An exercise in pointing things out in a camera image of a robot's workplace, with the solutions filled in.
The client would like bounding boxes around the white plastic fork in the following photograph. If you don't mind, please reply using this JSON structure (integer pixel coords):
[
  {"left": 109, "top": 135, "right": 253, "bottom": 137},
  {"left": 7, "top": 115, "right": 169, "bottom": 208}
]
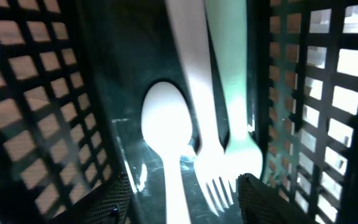
[{"left": 165, "top": 0, "right": 233, "bottom": 216}]

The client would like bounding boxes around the black plastic basket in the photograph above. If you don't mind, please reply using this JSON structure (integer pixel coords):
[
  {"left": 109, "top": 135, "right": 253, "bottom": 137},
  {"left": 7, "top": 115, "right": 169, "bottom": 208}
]
[{"left": 0, "top": 0, "right": 358, "bottom": 223}]

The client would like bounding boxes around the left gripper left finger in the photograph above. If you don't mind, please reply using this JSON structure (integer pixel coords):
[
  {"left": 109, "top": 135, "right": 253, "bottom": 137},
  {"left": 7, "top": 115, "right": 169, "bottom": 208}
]
[{"left": 49, "top": 172, "right": 132, "bottom": 224}]

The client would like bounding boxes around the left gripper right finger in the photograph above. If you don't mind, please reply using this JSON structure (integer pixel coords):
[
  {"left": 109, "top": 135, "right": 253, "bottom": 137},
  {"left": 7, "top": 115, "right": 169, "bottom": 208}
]
[{"left": 237, "top": 173, "right": 316, "bottom": 224}]

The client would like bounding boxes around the pale green plastic fork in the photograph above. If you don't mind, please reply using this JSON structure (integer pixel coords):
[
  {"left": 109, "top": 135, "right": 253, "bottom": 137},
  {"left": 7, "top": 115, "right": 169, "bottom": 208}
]
[{"left": 205, "top": 0, "right": 264, "bottom": 192}]

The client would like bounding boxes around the white plastic spoon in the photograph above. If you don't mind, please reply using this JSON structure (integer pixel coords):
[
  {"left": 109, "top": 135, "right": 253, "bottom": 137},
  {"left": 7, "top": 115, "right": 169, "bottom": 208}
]
[{"left": 141, "top": 82, "right": 192, "bottom": 224}]

